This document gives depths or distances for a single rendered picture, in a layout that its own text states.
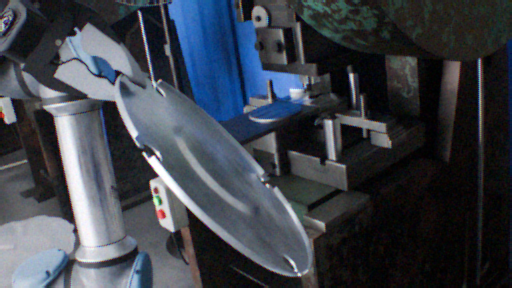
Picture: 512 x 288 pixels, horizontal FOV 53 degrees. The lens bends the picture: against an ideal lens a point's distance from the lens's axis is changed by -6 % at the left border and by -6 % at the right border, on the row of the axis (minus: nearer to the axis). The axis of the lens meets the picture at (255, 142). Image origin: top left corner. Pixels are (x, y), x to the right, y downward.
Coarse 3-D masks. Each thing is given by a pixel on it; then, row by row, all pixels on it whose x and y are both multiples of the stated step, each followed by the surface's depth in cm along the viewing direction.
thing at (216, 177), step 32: (128, 96) 53; (160, 96) 62; (128, 128) 47; (160, 128) 54; (192, 128) 61; (192, 160) 53; (224, 160) 61; (192, 192) 48; (224, 192) 53; (256, 192) 61; (224, 224) 48; (256, 224) 55; (288, 224) 64; (256, 256) 47; (288, 256) 55
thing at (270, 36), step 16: (256, 0) 124; (272, 0) 120; (256, 16) 123; (272, 16) 122; (256, 32) 123; (272, 32) 119; (288, 32) 118; (304, 32) 117; (256, 48) 123; (272, 48) 119; (288, 48) 119; (304, 48) 118; (320, 48) 121; (336, 48) 125
